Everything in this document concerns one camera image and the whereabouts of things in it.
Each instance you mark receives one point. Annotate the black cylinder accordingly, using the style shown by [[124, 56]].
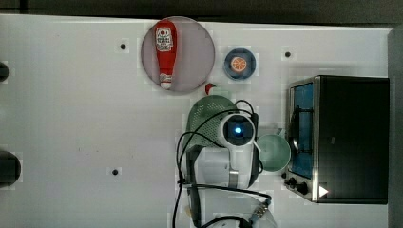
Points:
[[10, 169], [4, 72]]

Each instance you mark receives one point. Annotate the small blue bowl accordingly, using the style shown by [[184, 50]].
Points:
[[250, 59]]

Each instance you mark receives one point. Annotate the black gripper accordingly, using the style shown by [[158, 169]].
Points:
[[255, 121]]

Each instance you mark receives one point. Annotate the red ketchup bottle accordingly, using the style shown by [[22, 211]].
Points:
[[166, 51]]

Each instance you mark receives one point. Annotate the small red strawberry toy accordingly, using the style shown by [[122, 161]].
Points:
[[208, 87]]

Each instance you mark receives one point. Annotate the green cup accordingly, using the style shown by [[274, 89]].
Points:
[[275, 151]]

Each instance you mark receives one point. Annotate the green strainer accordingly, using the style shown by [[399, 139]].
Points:
[[204, 119]]

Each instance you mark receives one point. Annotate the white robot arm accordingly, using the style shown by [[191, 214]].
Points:
[[222, 153]]

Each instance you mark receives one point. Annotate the black toaster oven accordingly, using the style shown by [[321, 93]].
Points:
[[338, 131]]

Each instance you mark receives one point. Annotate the grey round plate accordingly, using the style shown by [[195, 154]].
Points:
[[195, 55]]

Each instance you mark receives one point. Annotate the orange slice toy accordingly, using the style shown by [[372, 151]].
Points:
[[238, 64]]

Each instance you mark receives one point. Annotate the black cylinder lower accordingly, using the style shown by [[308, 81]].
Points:
[[10, 169]]

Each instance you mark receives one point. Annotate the black cylinder upper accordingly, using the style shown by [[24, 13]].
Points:
[[4, 72]]

